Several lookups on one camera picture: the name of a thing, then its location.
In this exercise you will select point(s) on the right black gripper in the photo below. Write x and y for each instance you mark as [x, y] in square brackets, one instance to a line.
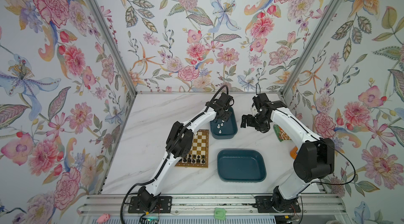
[249, 117]

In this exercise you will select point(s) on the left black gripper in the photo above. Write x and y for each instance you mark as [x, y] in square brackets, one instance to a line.
[227, 116]

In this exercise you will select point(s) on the wooden chess board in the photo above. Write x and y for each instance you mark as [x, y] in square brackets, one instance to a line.
[200, 147]

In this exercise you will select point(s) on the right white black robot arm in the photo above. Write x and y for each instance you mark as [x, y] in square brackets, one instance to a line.
[315, 158]

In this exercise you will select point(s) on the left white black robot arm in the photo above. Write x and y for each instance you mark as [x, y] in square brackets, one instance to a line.
[178, 145]

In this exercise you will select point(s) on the black chess pieces on board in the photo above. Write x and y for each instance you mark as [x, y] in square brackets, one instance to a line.
[194, 159]

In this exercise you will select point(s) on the far teal plastic bin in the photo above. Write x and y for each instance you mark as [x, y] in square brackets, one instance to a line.
[229, 129]

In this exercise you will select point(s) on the teal plastic bin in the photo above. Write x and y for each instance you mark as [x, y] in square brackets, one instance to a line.
[229, 129]
[241, 166]

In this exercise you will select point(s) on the green snack packet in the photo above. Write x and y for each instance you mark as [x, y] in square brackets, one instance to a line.
[280, 133]

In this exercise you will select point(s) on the orange soda can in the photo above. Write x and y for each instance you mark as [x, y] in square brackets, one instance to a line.
[294, 152]

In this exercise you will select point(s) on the near teal plastic bin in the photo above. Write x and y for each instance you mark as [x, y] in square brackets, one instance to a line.
[241, 166]

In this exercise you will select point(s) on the green tape roll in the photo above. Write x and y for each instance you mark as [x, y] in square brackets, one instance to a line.
[220, 214]

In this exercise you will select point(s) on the pink toy pig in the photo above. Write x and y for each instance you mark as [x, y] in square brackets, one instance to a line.
[103, 218]

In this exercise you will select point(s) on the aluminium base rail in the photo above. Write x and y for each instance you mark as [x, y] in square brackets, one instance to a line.
[198, 204]

